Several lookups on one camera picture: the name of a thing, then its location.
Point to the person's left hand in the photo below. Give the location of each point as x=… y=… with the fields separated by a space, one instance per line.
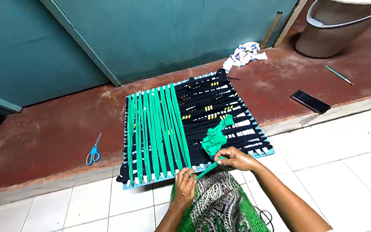
x=184 y=191

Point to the person's right thumb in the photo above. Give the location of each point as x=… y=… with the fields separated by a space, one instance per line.
x=224 y=162

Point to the crumpled white patterned cloth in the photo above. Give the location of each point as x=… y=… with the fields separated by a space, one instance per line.
x=245 y=54

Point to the person's right forearm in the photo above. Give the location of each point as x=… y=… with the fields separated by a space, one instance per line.
x=286 y=194

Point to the person's right hand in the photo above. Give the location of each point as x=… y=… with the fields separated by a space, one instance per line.
x=241 y=160

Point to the black smartphone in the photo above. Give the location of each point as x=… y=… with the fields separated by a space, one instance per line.
x=311 y=101

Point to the wooden door post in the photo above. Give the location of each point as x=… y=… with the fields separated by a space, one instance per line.
x=290 y=24

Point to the black patterned fabric strips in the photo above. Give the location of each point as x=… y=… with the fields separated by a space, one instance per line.
x=201 y=109

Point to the person's right fingers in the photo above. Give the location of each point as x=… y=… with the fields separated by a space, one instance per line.
x=223 y=153

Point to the person's left forearm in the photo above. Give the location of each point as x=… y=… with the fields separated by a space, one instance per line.
x=170 y=217

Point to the person's legs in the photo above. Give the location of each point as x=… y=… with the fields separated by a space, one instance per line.
x=219 y=201

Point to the blue frame with white pegs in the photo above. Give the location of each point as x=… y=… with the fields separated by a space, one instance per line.
x=262 y=154

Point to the short wooden strip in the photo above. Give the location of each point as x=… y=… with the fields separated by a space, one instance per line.
x=271 y=29

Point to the green pencil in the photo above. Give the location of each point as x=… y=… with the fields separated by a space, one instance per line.
x=338 y=74

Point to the teal door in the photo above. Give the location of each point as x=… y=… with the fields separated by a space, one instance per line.
x=27 y=54

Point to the teal door post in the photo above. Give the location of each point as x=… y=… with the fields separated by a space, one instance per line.
x=82 y=45

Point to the person's left fingers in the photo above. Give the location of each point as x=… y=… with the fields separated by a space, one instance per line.
x=184 y=173

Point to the green fabric strip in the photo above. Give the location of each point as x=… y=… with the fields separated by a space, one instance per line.
x=157 y=129

